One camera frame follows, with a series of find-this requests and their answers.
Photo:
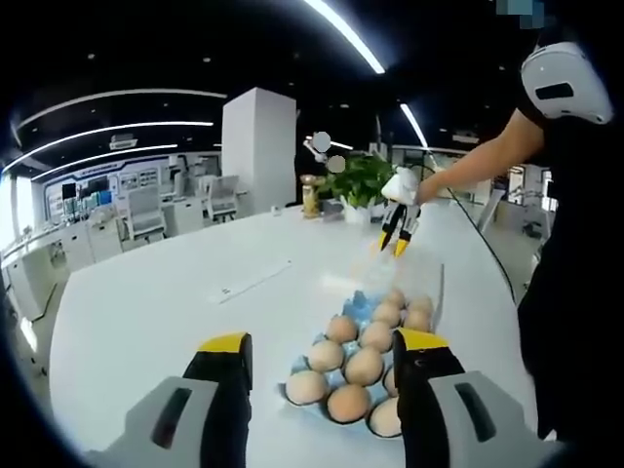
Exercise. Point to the white office cabinets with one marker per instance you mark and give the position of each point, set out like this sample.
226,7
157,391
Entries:
73,248

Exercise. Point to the black wall monitor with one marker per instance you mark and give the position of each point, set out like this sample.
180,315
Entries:
69,190

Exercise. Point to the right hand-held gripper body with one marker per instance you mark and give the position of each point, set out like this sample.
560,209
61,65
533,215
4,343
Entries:
402,185

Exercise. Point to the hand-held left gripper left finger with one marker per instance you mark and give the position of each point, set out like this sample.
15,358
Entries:
224,390

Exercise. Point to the white office chair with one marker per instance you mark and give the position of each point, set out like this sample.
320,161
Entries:
223,197
146,214

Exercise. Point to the white square pillar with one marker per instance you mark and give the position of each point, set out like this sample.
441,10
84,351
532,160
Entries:
258,146

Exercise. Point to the potted green plant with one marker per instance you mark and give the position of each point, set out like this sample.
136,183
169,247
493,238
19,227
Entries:
361,175

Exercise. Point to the long ceiling light strip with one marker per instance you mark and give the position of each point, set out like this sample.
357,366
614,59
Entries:
345,35
415,126

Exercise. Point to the person's right hand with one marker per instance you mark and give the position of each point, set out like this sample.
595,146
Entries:
429,187

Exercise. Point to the white worn device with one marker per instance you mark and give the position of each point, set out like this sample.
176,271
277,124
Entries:
556,61

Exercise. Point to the blue egg tray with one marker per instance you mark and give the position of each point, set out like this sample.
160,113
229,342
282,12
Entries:
358,308

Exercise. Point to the curved ceiling light strip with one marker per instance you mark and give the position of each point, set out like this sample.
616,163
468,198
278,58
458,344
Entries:
161,125

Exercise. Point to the person in dark clothes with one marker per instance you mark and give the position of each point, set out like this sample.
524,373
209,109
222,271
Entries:
575,244

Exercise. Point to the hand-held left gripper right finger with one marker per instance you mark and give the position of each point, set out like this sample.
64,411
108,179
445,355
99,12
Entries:
419,390

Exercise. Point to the yellow bottle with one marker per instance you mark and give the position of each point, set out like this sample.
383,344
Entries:
312,200

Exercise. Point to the group of tan eggs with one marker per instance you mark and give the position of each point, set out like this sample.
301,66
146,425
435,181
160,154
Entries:
363,365

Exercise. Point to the white egg tray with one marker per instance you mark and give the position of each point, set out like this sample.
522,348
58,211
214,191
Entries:
385,278

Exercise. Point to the ceiling air conditioner vent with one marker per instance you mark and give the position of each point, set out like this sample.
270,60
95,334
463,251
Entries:
124,143

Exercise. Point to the white table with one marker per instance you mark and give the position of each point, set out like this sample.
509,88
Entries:
146,317

